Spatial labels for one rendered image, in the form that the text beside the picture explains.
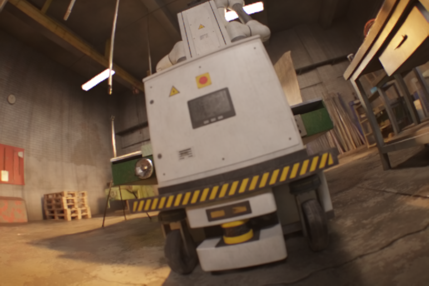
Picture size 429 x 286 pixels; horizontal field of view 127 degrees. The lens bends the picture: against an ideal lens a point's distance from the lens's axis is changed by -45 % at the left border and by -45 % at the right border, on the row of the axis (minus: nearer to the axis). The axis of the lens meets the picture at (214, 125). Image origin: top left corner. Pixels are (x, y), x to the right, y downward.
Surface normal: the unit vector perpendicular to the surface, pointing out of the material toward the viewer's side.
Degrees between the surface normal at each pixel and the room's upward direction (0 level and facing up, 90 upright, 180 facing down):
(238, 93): 90
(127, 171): 90
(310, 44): 90
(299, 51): 90
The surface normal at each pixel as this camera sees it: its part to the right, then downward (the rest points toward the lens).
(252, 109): -0.27, -0.23
